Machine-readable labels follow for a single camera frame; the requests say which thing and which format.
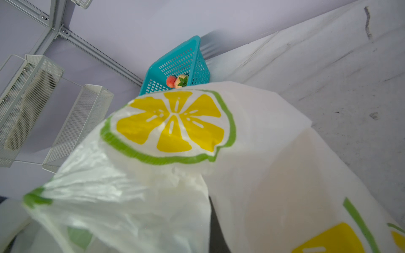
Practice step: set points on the small red fake fruit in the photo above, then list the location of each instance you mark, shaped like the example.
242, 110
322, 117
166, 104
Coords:
170, 82

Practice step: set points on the white wire wall basket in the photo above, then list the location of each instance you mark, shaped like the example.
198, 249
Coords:
82, 3

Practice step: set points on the white mesh lower shelf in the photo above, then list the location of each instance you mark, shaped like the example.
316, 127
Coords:
89, 109

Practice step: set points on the white mesh shelf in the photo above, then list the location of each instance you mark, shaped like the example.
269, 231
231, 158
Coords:
11, 98
89, 109

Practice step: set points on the beige cloth in shelf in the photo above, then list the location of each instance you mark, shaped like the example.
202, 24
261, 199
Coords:
34, 100

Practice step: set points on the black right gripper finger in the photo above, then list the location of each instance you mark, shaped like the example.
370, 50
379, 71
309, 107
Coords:
217, 243

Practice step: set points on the teal plastic fruit basket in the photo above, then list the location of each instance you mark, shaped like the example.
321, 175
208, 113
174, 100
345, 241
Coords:
186, 58

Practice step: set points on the white mesh upper shelf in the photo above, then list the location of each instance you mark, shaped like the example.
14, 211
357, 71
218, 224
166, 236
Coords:
11, 98

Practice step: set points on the white lemon print plastic bag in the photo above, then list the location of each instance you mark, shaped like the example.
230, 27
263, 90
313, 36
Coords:
140, 182

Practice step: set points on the red fake strawberry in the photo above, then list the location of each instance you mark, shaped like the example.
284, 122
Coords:
181, 81

